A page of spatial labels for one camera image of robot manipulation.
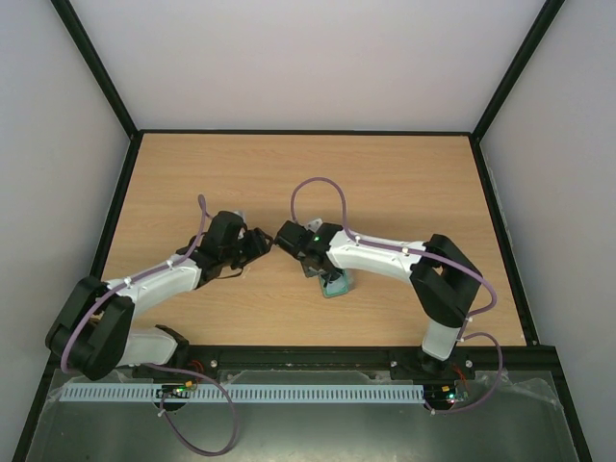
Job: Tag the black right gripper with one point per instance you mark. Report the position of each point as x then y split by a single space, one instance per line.
326 274

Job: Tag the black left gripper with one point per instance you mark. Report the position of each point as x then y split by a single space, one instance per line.
258 245

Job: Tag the dark aviator sunglasses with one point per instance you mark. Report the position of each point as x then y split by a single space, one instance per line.
334 282

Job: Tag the grey sunglasses case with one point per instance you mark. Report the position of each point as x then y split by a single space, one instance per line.
349 284

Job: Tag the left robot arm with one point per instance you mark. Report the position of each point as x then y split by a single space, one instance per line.
95 332

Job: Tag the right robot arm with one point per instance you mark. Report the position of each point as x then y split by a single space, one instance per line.
444 280

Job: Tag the grey metal front tray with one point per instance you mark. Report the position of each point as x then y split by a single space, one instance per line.
514 418

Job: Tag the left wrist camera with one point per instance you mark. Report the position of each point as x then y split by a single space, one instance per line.
240 214

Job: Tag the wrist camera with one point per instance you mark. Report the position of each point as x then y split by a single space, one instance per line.
314 225
240 214

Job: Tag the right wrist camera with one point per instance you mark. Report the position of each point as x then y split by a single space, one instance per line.
314 225

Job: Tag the light blue slotted cable duct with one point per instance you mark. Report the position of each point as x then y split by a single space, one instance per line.
244 393

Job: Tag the black enclosure frame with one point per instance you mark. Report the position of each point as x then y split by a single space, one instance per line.
391 65

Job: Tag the black front mounting rail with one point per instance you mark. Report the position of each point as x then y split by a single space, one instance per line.
403 362

